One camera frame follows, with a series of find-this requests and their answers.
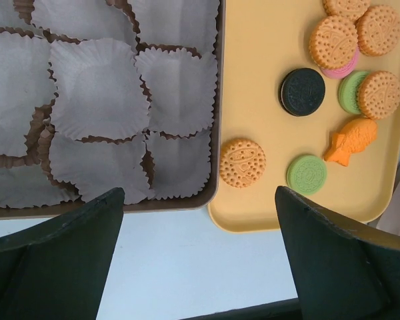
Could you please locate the green cookie front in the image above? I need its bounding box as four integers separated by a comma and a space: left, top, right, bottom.
286, 155, 327, 195

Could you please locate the orange fish shaped cookie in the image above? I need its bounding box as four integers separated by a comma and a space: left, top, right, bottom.
323, 117, 378, 167

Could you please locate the black sandwich cookie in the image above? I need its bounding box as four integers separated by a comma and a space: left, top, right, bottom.
279, 68, 326, 117

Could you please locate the white paper cup top centre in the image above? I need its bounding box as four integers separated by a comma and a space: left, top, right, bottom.
31, 0, 137, 51

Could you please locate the green cookie upper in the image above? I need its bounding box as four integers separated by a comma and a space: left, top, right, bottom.
337, 71, 370, 115

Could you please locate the white paper cup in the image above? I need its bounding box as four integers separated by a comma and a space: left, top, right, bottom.
135, 48, 218, 137
129, 0, 220, 54
0, 165, 78, 209
49, 38, 150, 140
31, 0, 137, 51
49, 133, 154, 205
0, 32, 55, 157
146, 129, 211, 200

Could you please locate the yellow plastic tray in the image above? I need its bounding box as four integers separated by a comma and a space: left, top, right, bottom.
208, 1, 400, 233

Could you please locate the white paper cup right front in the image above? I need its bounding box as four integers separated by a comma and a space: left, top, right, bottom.
146, 129, 211, 200

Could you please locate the white paper cup top right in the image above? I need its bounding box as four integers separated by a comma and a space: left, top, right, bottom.
129, 0, 220, 54

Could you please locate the white paper cup centre front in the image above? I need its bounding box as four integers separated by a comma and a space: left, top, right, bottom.
49, 133, 154, 205

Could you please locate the white paper cup left middle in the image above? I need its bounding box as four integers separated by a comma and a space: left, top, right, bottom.
0, 32, 55, 157

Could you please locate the rose gold cookie tin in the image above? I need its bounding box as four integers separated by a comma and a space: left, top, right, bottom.
0, 1, 225, 219

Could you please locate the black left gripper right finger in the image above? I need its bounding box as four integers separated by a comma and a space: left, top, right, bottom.
275, 186, 400, 319

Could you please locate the white paper cup right middle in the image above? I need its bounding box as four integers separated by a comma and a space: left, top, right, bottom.
135, 48, 218, 137

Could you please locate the white paper cup left front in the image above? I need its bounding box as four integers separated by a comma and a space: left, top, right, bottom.
0, 165, 78, 209

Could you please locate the pink sandwich cookie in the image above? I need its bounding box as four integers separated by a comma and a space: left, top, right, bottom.
320, 48, 359, 79

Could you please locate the orange cookie top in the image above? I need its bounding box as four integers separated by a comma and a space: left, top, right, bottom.
323, 0, 371, 22

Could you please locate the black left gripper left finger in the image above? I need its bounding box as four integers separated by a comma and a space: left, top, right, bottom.
0, 188, 125, 319

